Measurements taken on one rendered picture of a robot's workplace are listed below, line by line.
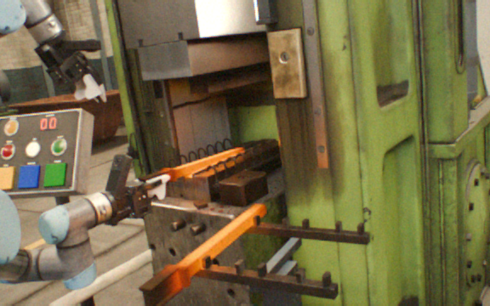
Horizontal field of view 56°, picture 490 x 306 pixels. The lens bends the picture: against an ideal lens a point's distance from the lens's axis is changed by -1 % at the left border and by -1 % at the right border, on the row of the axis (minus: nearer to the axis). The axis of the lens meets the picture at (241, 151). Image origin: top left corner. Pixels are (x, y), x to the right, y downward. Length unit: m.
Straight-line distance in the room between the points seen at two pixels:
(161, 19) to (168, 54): 0.10
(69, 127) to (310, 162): 0.81
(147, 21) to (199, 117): 0.45
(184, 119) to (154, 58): 0.32
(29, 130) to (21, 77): 8.80
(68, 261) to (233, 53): 0.72
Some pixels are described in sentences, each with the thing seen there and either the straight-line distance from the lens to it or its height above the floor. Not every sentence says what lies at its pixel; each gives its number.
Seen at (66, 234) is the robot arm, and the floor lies 0.99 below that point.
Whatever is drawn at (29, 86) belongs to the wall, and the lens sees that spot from 10.57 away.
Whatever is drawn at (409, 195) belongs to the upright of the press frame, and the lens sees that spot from 1.58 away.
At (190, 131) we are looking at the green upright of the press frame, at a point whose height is 1.07.
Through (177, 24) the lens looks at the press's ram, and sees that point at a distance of 1.25.
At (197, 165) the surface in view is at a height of 1.01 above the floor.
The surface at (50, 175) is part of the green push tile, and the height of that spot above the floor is 1.01.
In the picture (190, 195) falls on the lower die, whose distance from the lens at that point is 1.35.
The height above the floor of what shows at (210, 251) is 0.95.
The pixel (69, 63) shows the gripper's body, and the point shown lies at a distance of 1.23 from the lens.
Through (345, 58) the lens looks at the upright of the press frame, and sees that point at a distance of 1.15.
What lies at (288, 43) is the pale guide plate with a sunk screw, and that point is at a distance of 1.18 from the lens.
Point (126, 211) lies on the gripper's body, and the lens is 1.18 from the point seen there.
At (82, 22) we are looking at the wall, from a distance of 10.56.
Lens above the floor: 1.33
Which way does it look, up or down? 13 degrees down
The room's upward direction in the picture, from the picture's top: 8 degrees counter-clockwise
